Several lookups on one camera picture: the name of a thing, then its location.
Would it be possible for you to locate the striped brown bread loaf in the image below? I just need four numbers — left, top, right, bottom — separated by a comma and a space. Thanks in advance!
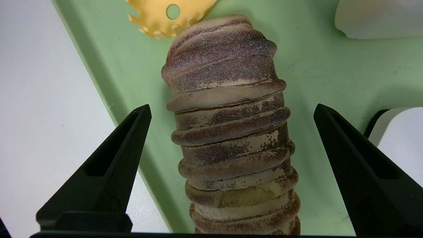
161, 14, 301, 236

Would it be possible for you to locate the small white rectangular block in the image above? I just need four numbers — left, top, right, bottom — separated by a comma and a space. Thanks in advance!
334, 0, 423, 40

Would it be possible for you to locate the light green plastic tray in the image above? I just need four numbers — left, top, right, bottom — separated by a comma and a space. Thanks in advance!
51, 0, 423, 237

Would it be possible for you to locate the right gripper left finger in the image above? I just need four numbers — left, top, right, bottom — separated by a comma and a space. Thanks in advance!
36, 104, 152, 232

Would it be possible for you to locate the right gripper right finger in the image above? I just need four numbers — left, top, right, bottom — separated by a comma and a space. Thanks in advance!
313, 103, 423, 237

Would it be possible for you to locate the green-handled yellow slotted spoon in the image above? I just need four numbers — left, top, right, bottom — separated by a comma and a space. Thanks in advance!
126, 0, 218, 39

